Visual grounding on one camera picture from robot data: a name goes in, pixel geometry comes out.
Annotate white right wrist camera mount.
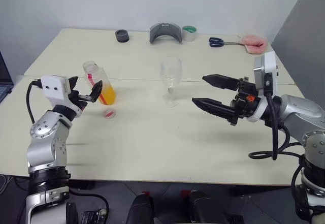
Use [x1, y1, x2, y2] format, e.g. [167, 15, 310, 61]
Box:
[246, 51, 282, 123]

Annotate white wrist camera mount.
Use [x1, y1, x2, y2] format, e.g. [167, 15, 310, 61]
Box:
[246, 51, 282, 123]
[40, 75, 71, 101]

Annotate tape roll with green core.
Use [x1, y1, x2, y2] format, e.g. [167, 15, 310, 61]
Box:
[181, 25, 198, 42]

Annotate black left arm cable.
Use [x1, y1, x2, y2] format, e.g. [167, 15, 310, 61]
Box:
[26, 79, 43, 125]

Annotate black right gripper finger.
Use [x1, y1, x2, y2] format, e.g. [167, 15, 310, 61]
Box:
[191, 97, 239, 123]
[202, 74, 240, 91]

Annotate black cable under table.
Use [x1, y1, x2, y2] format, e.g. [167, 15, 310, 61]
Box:
[68, 187, 110, 224]

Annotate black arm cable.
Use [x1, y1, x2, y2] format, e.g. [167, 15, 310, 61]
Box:
[26, 79, 43, 125]
[248, 73, 306, 162]

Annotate pink cloth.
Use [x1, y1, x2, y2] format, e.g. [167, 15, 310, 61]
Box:
[239, 34, 269, 55]

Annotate clear bottle with orange juice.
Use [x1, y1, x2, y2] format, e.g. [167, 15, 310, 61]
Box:
[81, 60, 118, 106]

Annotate dark laptop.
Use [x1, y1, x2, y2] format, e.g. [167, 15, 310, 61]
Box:
[0, 48, 14, 103]

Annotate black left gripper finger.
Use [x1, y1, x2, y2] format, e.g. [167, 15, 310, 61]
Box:
[68, 76, 79, 93]
[89, 80, 104, 104]

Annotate grey partition panel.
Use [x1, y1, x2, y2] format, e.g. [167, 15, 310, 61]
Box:
[270, 0, 325, 100]

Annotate clear wine glass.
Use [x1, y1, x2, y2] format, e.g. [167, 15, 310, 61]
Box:
[160, 56, 183, 108]

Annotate blue handled scissors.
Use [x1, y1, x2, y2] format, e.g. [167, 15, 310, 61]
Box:
[209, 37, 245, 48]

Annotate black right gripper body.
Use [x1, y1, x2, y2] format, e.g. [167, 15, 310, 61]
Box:
[228, 76, 260, 127]

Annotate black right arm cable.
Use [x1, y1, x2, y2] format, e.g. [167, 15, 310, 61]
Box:
[248, 73, 306, 162]

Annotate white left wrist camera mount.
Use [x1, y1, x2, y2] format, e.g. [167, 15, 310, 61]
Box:
[40, 75, 71, 101]

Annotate grey curved visor piece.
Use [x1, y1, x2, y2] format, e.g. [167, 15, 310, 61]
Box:
[149, 23, 184, 45]

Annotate dark rounded shape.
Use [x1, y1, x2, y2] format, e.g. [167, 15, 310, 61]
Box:
[187, 190, 230, 224]
[125, 193, 156, 224]

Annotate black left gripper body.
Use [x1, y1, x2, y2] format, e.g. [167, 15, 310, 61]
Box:
[69, 89, 92, 112]

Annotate white floor cables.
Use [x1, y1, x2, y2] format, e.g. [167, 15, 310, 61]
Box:
[0, 174, 14, 192]

